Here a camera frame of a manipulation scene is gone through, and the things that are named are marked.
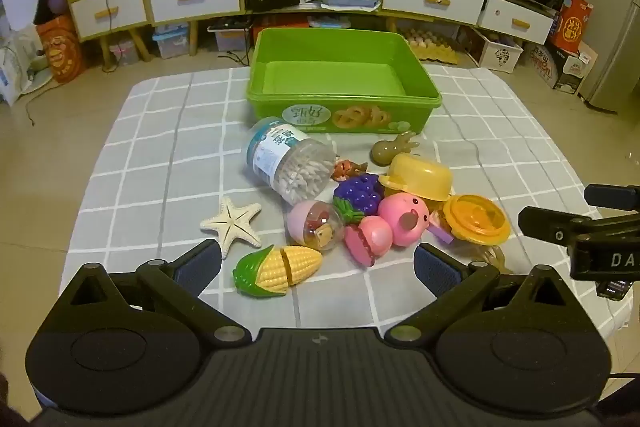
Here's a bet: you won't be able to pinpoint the small clear container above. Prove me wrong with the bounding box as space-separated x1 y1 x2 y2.
110 39 138 66

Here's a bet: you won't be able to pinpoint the brown octopus toy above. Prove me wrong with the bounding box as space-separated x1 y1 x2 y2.
370 131 422 166

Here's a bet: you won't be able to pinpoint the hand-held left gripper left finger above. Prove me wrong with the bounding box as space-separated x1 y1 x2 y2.
60 239 252 349

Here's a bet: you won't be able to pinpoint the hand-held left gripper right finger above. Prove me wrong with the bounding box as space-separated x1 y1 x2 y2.
384 243 576 349

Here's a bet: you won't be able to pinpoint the clear cotton swab jar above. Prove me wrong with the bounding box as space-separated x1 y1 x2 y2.
241 117 337 204

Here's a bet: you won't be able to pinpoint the translucent amber toy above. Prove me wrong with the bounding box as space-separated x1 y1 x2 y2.
467 244 513 275

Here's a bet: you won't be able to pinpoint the pink clear capsule egg toy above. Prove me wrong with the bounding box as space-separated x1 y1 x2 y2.
286 200 346 253

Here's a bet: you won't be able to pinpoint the printed cardboard carton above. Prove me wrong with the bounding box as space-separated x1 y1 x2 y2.
522 42 598 95

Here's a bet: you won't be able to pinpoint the clear blue-lid storage box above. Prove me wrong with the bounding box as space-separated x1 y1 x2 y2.
152 24 193 59

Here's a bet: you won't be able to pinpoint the orange printed bag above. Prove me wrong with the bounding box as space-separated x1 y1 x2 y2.
34 14 83 84

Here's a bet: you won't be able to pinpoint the red printed box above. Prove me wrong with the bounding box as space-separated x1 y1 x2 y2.
547 0 596 55

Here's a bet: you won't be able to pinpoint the silver refrigerator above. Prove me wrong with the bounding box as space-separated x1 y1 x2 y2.
575 0 640 115

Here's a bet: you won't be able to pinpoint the grey checked tablecloth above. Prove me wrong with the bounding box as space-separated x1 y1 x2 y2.
57 66 633 358

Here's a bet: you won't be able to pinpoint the yellow toy pot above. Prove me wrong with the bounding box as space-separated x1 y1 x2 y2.
378 154 453 202

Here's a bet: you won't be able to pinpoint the pink pig ball toy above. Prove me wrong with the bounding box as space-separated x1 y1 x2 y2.
377 193 432 248

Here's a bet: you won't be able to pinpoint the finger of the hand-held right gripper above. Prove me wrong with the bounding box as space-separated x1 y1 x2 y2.
518 206 593 242
584 183 640 208

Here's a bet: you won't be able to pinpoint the orange toy lid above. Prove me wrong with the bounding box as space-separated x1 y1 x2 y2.
442 194 511 246

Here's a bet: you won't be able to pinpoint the green plastic box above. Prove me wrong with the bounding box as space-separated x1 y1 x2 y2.
245 28 443 135

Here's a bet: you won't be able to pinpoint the white printed storage box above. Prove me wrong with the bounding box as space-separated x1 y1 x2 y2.
470 27 523 74

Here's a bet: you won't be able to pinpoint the cream starfish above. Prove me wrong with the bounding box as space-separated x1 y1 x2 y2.
200 197 263 260

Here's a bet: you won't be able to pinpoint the tray of eggs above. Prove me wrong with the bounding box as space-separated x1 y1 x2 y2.
402 27 460 65

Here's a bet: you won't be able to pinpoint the pink toy peach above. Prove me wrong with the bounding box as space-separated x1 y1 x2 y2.
342 216 394 268

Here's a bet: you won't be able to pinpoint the small pink box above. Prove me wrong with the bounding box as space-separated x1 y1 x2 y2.
427 212 456 245

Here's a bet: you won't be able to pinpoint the small orange figurine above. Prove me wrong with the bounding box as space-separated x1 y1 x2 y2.
330 159 368 182

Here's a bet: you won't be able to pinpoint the purple toy grapes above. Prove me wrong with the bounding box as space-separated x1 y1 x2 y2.
332 173 385 224

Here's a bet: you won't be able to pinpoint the toy corn cob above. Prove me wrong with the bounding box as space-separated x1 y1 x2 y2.
232 245 324 297

